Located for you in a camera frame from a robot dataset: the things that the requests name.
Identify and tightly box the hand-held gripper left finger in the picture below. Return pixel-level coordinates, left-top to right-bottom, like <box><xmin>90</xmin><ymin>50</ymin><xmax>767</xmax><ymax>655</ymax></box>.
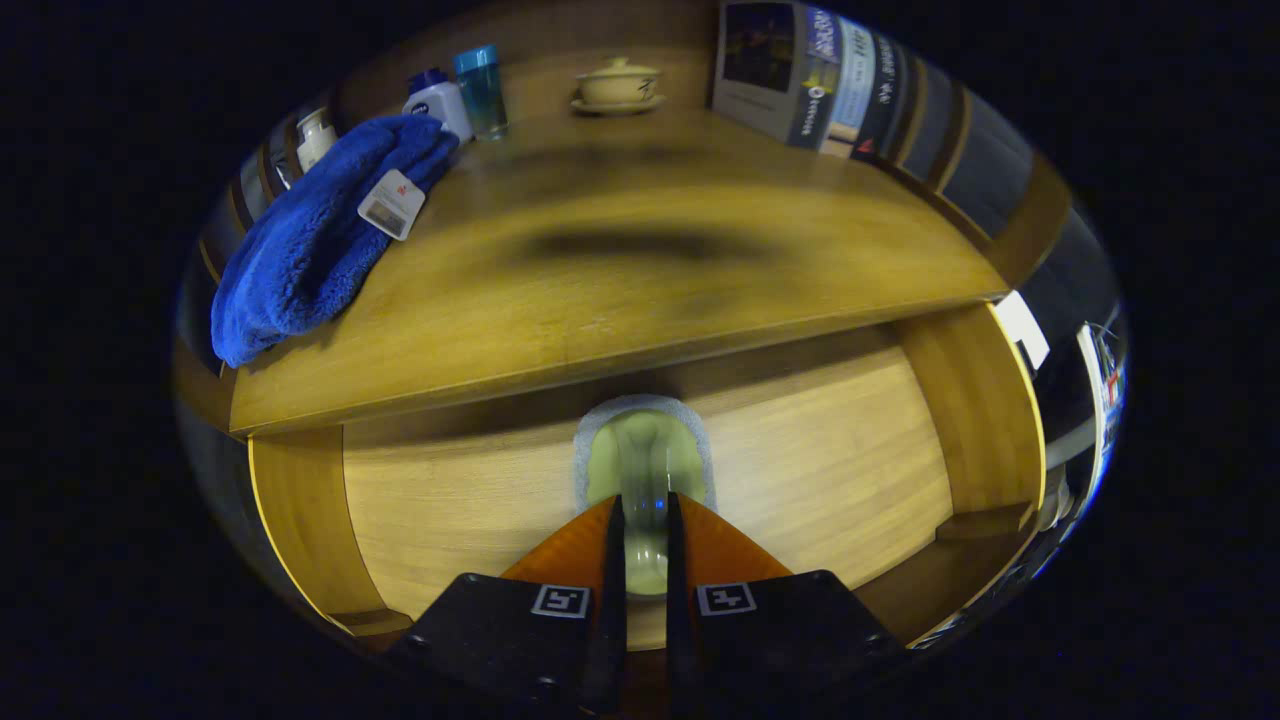
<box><xmin>385</xmin><ymin>495</ymin><xmax>628</xmax><ymax>716</ymax></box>

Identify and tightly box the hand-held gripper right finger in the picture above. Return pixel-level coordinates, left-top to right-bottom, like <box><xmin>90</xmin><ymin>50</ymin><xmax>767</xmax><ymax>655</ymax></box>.
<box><xmin>665</xmin><ymin>492</ymin><xmax>911</xmax><ymax>716</ymax></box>

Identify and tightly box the wooden drawer with black knob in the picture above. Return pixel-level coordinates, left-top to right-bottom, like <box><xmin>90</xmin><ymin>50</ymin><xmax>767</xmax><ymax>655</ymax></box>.
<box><xmin>245</xmin><ymin>300</ymin><xmax>1051</xmax><ymax>651</ymax></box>

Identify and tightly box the wooden countertop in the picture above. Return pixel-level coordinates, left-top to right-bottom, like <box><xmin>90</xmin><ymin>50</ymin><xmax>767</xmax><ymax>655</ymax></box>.
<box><xmin>228</xmin><ymin>40</ymin><xmax>1009</xmax><ymax>441</ymax></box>

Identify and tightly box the wooden cabinet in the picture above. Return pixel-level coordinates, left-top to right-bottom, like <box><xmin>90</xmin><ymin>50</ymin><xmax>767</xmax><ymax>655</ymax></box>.
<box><xmin>172</xmin><ymin>0</ymin><xmax>1076</xmax><ymax>436</ymax></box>

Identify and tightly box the blue towel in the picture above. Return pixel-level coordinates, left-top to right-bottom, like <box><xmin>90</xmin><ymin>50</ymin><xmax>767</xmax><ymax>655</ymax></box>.
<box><xmin>210</xmin><ymin>113</ymin><xmax>461</xmax><ymax>369</ymax></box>

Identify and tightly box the beige lidded teacup with saucer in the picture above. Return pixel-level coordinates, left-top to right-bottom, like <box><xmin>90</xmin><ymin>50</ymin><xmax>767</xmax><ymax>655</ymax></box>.
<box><xmin>571</xmin><ymin>57</ymin><xmax>667</xmax><ymax>117</ymax></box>

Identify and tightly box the teal bottle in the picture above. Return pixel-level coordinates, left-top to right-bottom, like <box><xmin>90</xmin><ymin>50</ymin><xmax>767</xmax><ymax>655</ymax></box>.
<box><xmin>452</xmin><ymin>43</ymin><xmax>510</xmax><ymax>142</ymax></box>

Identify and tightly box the white bottle with blue cap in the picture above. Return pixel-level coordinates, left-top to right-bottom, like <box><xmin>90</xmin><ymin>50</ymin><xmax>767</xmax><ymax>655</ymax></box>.
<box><xmin>402</xmin><ymin>67</ymin><xmax>475</xmax><ymax>143</ymax></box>

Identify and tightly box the white pump bottle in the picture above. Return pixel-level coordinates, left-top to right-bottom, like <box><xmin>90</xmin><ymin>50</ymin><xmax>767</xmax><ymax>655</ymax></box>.
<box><xmin>294</xmin><ymin>107</ymin><xmax>339</xmax><ymax>173</ymax></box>

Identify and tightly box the book with pale spine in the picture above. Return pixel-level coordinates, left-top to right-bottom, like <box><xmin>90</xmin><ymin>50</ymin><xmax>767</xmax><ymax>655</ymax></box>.
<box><xmin>820</xmin><ymin>15</ymin><xmax>881</xmax><ymax>159</ymax></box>

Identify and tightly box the book with black spine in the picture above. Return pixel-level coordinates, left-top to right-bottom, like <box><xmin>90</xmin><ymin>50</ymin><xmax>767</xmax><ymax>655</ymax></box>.
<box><xmin>855</xmin><ymin>35</ymin><xmax>916</xmax><ymax>166</ymax></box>

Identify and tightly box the thick book with dark cover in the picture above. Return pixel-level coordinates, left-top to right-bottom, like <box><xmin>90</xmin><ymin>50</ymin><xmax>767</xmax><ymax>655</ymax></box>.
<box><xmin>710</xmin><ymin>0</ymin><xmax>841</xmax><ymax>153</ymax></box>

